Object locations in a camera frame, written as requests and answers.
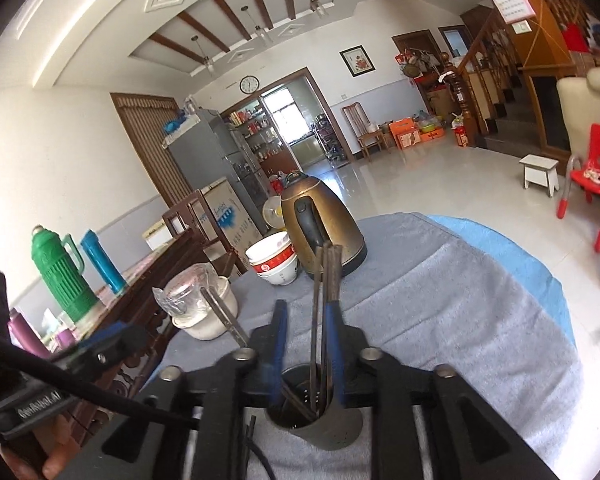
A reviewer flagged dark chopstick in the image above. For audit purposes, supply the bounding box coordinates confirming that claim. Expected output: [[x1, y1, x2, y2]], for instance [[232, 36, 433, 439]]
[[320, 241, 332, 414], [309, 246, 323, 415], [326, 245, 342, 304]]

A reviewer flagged person's left hand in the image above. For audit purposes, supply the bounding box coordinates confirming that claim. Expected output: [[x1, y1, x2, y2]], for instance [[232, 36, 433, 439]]
[[0, 415, 81, 479]]

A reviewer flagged dark carved wooden chair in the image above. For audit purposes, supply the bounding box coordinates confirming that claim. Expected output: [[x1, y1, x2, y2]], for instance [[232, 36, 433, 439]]
[[86, 191, 248, 398]]

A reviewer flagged grey chopstick in holder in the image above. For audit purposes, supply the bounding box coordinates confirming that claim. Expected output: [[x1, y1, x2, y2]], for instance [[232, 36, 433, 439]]
[[200, 287, 248, 348], [280, 382, 316, 422]]

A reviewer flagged purple thermos bottle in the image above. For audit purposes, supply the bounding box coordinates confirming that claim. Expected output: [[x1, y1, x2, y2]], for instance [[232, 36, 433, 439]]
[[8, 309, 50, 359]]

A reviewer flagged dark metal utensil holder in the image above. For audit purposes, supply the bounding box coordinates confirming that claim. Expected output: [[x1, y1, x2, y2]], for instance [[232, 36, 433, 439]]
[[266, 364, 363, 451]]

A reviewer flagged blue thermos bottle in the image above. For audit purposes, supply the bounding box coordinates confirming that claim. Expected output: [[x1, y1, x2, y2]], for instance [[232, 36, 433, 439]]
[[81, 230, 128, 295]]

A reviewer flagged white bowl with plastic bag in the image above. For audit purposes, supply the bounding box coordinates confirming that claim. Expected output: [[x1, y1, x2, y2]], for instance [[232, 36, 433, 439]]
[[152, 263, 239, 341]]

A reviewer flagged green thermos jug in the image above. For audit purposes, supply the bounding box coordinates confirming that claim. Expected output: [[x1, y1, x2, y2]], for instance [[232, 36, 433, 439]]
[[31, 226, 98, 324]]

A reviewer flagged grey towel table cover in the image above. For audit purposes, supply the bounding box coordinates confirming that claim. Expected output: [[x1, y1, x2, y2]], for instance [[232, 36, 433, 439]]
[[158, 212, 581, 479]]

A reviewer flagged red white bowl stack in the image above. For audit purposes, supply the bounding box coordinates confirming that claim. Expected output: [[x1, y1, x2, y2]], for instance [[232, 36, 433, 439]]
[[246, 231, 299, 286]]

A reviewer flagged gold electric kettle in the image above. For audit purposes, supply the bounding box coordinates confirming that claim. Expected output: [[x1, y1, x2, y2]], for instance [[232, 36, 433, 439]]
[[282, 171, 367, 280]]

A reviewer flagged white chest freezer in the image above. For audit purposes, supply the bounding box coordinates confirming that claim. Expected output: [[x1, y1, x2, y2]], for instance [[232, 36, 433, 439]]
[[201, 178, 262, 259]]

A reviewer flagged grey refrigerator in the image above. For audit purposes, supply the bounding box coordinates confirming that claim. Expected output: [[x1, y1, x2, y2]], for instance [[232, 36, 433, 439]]
[[162, 108, 274, 234]]

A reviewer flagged small white stool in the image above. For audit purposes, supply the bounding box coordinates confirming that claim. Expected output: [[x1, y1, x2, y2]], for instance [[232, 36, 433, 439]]
[[519, 154, 559, 197]]

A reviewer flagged red plastic child chair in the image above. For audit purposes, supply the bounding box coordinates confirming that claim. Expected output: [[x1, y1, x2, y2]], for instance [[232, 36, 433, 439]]
[[556, 124, 600, 252]]

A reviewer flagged black cable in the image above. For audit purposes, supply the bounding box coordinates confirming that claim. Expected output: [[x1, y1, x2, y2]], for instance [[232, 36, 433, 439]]
[[241, 414, 282, 480]]

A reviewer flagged wooden chair by wall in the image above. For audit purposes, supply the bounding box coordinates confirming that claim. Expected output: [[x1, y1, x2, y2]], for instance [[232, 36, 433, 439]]
[[342, 102, 389, 160]]

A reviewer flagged round wall clock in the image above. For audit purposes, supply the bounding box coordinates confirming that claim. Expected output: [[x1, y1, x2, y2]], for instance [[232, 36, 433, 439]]
[[239, 75, 260, 96]]

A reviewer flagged framed wall picture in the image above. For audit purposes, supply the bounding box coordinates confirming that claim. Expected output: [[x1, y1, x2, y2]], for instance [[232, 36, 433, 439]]
[[339, 46, 375, 77]]

